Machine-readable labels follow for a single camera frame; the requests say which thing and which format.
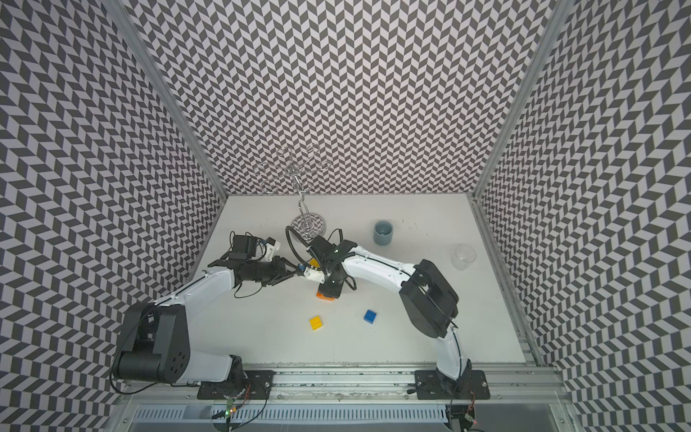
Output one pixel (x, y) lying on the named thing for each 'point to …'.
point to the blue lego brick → (369, 316)
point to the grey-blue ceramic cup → (382, 235)
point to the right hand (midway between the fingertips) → (332, 289)
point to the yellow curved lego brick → (314, 263)
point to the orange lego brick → (320, 295)
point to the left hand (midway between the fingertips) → (295, 273)
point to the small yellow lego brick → (315, 323)
